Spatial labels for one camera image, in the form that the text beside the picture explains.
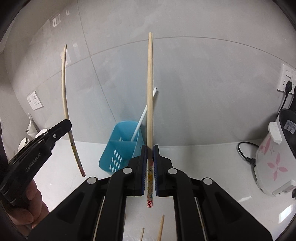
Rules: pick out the person's left hand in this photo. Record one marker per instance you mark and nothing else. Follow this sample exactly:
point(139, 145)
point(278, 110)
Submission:
point(35, 211)

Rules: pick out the white plastic chopstick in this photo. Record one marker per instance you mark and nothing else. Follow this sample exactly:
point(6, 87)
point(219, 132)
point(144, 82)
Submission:
point(139, 124)

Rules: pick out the blue plastic utensil holder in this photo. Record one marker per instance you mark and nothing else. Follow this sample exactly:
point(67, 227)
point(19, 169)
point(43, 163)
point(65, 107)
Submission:
point(121, 147)

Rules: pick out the white wall socket right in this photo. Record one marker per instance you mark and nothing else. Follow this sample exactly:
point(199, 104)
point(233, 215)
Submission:
point(287, 74)

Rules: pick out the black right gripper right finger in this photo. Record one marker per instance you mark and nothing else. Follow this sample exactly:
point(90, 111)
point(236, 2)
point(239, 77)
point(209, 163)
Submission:
point(203, 209)

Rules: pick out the white bowls stack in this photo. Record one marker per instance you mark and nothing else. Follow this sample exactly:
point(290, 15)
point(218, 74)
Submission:
point(33, 131)

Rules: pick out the white floral rice cooker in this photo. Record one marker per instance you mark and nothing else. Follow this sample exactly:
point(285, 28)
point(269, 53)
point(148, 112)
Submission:
point(275, 158)

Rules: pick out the wooden chopstick on counter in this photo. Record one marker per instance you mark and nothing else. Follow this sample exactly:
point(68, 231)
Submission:
point(141, 235)
point(161, 228)

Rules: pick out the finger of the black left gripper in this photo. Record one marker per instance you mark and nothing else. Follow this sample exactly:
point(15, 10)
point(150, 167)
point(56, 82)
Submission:
point(58, 131)

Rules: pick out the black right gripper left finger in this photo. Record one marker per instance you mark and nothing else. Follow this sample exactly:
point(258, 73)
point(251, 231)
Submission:
point(95, 210)

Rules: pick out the curved pale patterned chopstick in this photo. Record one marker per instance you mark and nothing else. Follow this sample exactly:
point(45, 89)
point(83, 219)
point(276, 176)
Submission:
point(66, 113)

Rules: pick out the light wood patterned chopstick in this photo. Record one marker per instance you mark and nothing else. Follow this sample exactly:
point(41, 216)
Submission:
point(150, 121)

